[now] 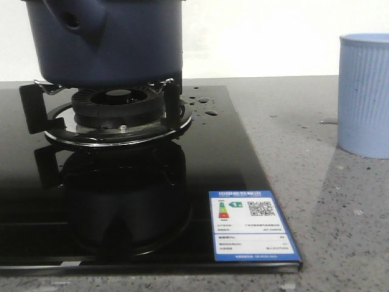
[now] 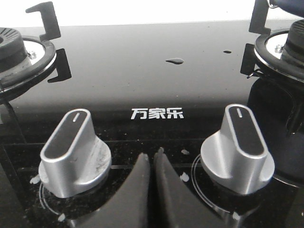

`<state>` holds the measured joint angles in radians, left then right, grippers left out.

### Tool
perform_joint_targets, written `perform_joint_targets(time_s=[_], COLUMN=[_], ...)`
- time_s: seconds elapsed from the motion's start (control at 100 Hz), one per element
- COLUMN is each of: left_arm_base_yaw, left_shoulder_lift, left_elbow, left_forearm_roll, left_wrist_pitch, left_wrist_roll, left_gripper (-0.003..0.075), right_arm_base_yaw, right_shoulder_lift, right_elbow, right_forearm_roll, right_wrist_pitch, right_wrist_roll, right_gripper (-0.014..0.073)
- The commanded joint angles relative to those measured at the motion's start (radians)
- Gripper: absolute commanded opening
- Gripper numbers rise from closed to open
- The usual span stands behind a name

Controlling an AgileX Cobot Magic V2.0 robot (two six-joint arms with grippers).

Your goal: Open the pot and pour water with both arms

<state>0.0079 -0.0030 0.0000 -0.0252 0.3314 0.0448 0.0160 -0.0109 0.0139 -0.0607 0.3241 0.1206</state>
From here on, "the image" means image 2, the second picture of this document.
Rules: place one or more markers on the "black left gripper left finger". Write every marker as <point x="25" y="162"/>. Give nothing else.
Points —
<point x="127" y="208"/>

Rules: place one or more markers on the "left black pot support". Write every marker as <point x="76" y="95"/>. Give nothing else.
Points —
<point x="52" y="31"/>

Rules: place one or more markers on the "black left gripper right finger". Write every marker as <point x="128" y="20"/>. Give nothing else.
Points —
<point x="179" y="207"/>

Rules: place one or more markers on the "left black gas burner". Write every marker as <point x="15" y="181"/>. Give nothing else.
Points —
<point x="22" y="58"/>

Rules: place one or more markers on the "right black pot support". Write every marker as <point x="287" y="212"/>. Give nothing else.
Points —
<point x="257" y="26"/>

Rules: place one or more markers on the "black glass gas stove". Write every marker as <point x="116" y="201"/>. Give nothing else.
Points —
<point x="147" y="87"/>

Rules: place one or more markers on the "dark blue pot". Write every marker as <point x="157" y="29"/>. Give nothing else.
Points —
<point x="295" y="7"/>

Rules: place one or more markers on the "silver right stove knob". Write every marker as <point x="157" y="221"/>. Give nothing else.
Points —
<point x="236" y="156"/>

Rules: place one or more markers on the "black pot support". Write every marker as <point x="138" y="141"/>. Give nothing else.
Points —
<point x="52" y="31"/>
<point x="257" y="26"/>

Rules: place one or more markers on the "black gas burner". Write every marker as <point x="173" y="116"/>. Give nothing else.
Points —
<point x="283" y="51"/>
<point x="22" y="58"/>

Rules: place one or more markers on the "silver left stove knob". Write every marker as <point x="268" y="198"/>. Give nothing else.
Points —
<point x="74" y="159"/>

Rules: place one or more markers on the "right black gas burner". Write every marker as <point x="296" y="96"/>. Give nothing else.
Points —
<point x="283" y="51"/>

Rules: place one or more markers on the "silver stove knob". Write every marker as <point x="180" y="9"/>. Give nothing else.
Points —
<point x="236" y="156"/>
<point x="74" y="159"/>

